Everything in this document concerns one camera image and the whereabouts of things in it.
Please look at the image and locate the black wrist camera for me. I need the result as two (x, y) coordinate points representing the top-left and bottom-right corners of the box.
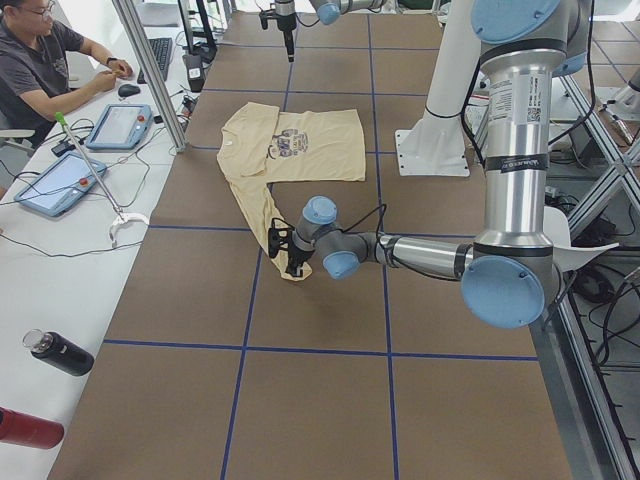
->
(267, 218), (295, 259)
(259, 9), (275, 30)

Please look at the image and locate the seated man in grey shirt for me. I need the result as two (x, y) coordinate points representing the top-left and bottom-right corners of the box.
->
(1, 1), (133, 147)

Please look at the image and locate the black water bottle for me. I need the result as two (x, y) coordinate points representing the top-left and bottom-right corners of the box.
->
(22, 329), (94, 377)

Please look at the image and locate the red water bottle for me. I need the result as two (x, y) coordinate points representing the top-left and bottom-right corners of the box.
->
(1, 408), (64, 450)

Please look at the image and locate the near blue teach pendant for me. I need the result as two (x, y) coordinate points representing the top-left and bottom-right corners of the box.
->
(14, 151), (96, 217)

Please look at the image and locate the small black box device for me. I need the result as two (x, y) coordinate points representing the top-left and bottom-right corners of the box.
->
(51, 141), (75, 157)

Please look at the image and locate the black computer keyboard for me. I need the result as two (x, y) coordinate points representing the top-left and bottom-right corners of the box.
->
(148, 37), (173, 81)

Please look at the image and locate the reacher grabber stick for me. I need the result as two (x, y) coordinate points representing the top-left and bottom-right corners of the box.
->
(54, 112), (149, 248)

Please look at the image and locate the aluminium frame post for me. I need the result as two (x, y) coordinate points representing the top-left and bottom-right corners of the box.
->
(112, 0), (187, 153)

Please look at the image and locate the cream long-sleeve graphic shirt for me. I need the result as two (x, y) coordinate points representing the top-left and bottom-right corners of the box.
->
(217, 102), (366, 250)

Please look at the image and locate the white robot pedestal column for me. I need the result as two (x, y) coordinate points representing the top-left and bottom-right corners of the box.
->
(395, 0), (481, 177)

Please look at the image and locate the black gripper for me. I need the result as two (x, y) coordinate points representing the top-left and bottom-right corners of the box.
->
(277, 14), (296, 62)
(286, 240), (313, 277)

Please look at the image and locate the far blue teach pendant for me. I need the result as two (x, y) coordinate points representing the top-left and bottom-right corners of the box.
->
(84, 104), (153, 151)

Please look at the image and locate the blue teach pendant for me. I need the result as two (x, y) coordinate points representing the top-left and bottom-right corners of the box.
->
(14, 151), (96, 217)
(84, 104), (153, 151)

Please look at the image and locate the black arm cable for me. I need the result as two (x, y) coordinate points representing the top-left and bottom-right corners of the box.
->
(339, 202), (464, 279)

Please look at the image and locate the black computer mouse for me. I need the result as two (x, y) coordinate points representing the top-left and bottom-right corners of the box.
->
(117, 84), (141, 98)

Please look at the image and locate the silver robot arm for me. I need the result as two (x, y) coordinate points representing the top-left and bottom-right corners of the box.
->
(259, 0), (385, 63)
(269, 1), (591, 328)

